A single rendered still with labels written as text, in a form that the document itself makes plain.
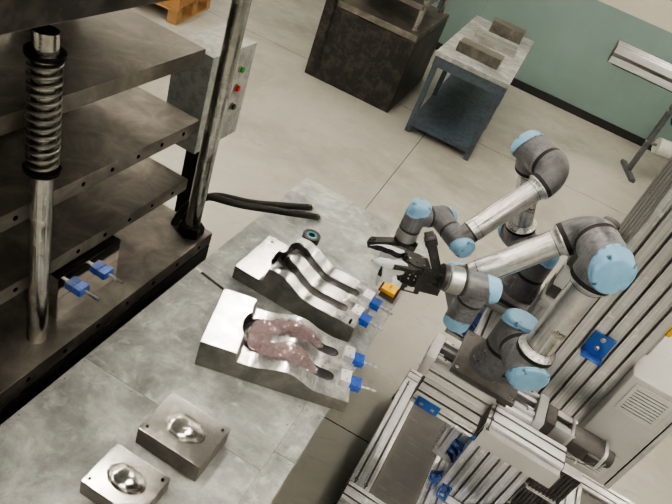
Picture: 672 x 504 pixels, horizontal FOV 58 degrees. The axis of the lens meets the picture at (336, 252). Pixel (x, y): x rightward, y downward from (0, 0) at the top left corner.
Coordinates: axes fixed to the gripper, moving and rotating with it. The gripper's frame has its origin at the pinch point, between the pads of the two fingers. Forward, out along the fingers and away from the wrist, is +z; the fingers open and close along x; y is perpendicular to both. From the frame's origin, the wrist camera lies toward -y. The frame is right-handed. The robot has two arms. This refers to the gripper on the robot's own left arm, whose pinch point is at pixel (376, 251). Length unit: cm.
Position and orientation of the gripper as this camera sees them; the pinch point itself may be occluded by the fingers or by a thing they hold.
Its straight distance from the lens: 155.2
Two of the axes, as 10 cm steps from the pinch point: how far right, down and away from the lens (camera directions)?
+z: -9.5, -2.5, -1.8
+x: -0.3, -5.1, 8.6
